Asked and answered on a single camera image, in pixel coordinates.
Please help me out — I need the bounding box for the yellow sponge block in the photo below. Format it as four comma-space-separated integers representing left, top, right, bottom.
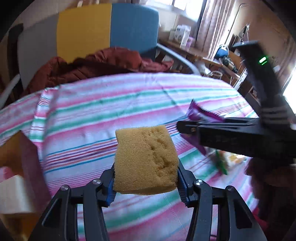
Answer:
113, 125, 179, 195

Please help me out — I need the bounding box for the white product box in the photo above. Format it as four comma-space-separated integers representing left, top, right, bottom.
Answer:
174, 25, 191, 48

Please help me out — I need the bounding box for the large beige carton box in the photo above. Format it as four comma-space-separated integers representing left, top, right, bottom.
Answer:
0, 175, 35, 214

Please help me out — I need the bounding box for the striped pink green bedsheet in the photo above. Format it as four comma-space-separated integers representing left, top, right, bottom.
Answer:
0, 72, 260, 241

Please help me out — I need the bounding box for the gold cardboard box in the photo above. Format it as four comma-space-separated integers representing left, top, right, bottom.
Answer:
1, 131, 51, 240

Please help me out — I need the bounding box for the wooden side table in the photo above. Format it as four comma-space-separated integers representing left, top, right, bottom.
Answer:
158, 39, 223, 67

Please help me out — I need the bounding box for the blue bag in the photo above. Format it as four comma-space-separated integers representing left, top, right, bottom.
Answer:
214, 45, 229, 60

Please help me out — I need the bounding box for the wooden desk with clutter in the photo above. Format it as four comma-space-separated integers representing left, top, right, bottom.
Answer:
214, 50, 247, 90

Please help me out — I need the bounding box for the pink checked curtain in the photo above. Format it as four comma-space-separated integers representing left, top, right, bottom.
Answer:
195, 0, 235, 58

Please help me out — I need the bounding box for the purple foil wrapper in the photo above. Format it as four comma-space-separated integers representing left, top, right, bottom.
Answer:
181, 100, 224, 156

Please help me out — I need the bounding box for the dark red quilted blanket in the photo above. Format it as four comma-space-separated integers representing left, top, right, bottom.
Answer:
22, 47, 174, 97

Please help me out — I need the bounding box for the pink soap packet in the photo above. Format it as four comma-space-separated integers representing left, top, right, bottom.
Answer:
0, 167, 14, 182

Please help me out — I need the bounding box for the grey yellow blue chair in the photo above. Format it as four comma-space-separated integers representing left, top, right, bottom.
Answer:
0, 2, 202, 110

